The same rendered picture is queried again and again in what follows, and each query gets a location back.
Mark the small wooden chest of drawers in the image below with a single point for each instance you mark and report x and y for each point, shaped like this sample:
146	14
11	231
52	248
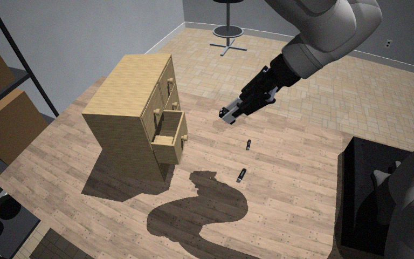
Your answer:
114	115

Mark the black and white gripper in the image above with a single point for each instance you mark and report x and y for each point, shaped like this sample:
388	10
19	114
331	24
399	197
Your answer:
260	91

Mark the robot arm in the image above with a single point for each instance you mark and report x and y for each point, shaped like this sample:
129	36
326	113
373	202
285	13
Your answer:
329	30

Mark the black nine-volt battery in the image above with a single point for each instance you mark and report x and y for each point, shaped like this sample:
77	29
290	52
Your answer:
223	111

